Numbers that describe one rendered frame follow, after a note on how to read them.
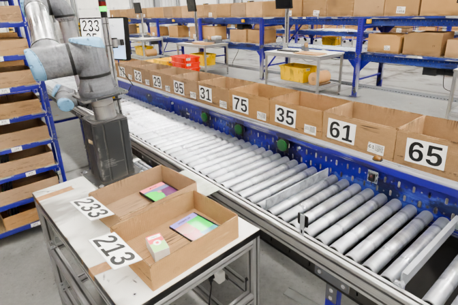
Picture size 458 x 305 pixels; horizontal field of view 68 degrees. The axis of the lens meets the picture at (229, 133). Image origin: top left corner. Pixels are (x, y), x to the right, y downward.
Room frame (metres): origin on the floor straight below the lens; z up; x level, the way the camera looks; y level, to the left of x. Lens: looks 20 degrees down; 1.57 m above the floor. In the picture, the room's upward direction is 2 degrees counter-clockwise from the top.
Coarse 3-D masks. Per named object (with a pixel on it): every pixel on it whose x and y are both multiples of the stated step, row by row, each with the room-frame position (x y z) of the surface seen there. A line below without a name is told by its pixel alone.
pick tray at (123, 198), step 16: (144, 176) 1.48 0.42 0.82; (160, 176) 1.54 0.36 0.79; (176, 176) 1.46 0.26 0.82; (96, 192) 1.31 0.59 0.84; (112, 192) 1.36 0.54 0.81; (128, 192) 1.41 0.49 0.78; (176, 192) 1.27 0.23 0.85; (112, 208) 1.30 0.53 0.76; (128, 208) 1.29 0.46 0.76; (144, 208) 1.16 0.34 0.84; (112, 224) 1.14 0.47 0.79
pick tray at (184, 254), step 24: (192, 192) 1.28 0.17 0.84; (144, 216) 1.12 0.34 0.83; (168, 216) 1.19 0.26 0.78; (216, 216) 1.17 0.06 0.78; (144, 240) 1.07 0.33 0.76; (168, 240) 1.06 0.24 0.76; (216, 240) 1.00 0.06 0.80; (144, 264) 0.85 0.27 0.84; (168, 264) 0.87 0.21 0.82; (192, 264) 0.93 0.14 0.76
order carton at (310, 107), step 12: (288, 96) 2.13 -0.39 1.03; (300, 96) 2.20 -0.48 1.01; (312, 96) 2.12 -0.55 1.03; (324, 96) 2.05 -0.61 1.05; (300, 108) 1.83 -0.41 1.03; (312, 108) 1.77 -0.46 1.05; (324, 108) 2.04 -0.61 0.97; (300, 120) 1.83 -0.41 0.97; (312, 120) 1.77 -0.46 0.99; (300, 132) 1.83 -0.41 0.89
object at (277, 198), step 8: (328, 168) 1.58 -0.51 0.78; (312, 176) 1.50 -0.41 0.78; (320, 176) 1.54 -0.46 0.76; (296, 184) 1.42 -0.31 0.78; (304, 184) 1.46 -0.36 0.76; (312, 184) 1.50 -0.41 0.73; (280, 192) 1.35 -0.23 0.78; (288, 192) 1.38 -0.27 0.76; (296, 192) 1.42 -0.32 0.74; (272, 200) 1.31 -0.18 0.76; (280, 200) 1.35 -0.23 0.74
